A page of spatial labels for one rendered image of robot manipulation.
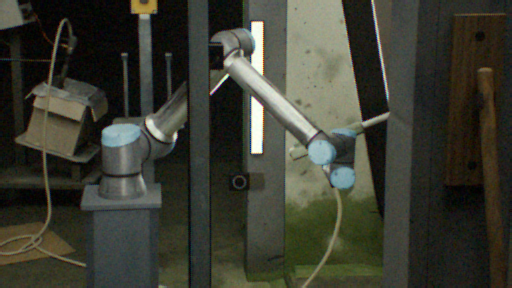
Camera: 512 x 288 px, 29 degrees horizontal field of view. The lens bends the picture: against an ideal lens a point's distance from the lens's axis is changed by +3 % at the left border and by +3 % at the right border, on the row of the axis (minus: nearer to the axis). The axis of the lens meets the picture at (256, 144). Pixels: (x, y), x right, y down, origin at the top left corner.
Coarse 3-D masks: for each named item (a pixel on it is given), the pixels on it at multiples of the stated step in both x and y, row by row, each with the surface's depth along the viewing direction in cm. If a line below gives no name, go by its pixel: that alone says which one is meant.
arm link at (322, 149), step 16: (224, 32) 365; (224, 48) 357; (240, 48) 360; (224, 64) 357; (240, 64) 356; (240, 80) 356; (256, 80) 354; (256, 96) 354; (272, 96) 351; (272, 112) 352; (288, 112) 349; (288, 128) 350; (304, 128) 347; (304, 144) 348; (320, 144) 342; (336, 144) 346; (320, 160) 344
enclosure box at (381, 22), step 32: (352, 0) 403; (384, 0) 344; (352, 32) 406; (384, 32) 346; (352, 64) 407; (384, 64) 349; (384, 96) 414; (384, 128) 417; (384, 160) 420; (384, 192) 423
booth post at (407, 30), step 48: (432, 0) 165; (480, 0) 166; (432, 48) 167; (432, 96) 169; (432, 144) 171; (432, 192) 172; (480, 192) 173; (384, 240) 192; (432, 240) 174; (480, 240) 175
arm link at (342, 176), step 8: (328, 168) 364; (336, 168) 357; (344, 168) 356; (352, 168) 359; (328, 176) 363; (336, 176) 356; (344, 176) 357; (352, 176) 357; (336, 184) 357; (344, 184) 358; (352, 184) 358
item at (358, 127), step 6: (384, 114) 390; (372, 120) 390; (378, 120) 390; (348, 126) 389; (354, 126) 388; (360, 126) 388; (366, 126) 390; (330, 132) 391; (360, 132) 389; (294, 144) 388; (300, 144) 389; (294, 150) 387; (300, 150) 387; (306, 150) 387; (294, 156) 387; (300, 156) 388; (306, 156) 388
